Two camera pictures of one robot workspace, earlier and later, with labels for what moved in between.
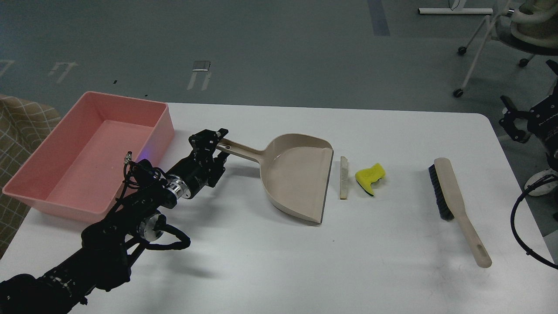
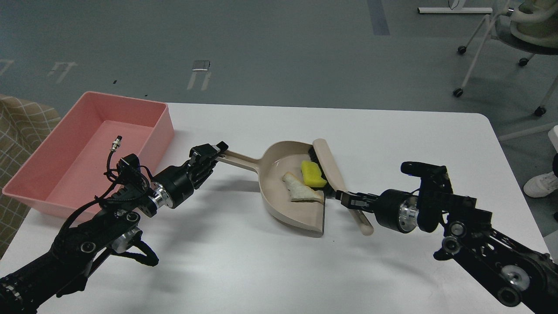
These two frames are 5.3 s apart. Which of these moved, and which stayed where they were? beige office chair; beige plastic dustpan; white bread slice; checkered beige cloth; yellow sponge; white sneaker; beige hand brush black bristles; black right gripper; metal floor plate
Moved: beige hand brush black bristles; beige plastic dustpan; yellow sponge; white bread slice; black right gripper
Stayed: white sneaker; beige office chair; metal floor plate; checkered beige cloth
